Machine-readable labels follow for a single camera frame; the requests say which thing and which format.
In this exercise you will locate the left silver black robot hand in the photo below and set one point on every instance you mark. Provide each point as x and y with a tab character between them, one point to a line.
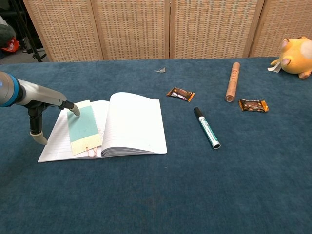
41	93

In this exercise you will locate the blue cream bookmark pink tassel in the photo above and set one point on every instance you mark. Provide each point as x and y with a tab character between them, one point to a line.
83	126

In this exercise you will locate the orange plastic bag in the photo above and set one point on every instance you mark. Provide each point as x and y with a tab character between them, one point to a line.
11	45

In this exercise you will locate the black tripod stand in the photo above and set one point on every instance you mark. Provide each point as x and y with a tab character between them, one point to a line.
24	26

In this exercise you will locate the dark green fabric bundle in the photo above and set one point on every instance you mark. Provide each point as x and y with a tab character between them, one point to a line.
5	34

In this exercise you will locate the open white lined notebook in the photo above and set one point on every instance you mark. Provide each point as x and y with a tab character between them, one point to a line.
136	122

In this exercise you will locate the woven wooden folding screen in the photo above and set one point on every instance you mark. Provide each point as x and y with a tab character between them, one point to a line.
136	29

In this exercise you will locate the brown orange chocolate candy wrapper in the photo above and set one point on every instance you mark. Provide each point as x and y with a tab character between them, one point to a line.
181	94
253	106

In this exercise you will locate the dark blue table carpet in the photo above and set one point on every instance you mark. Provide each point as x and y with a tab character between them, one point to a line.
170	190

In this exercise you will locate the green white marker black cap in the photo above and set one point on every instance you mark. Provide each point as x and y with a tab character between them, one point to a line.
207	128

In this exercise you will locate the brown cardboard tube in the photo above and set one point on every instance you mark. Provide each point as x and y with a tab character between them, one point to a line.
232	81

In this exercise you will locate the yellow plush toy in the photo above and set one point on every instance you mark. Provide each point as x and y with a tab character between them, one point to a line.
296	58

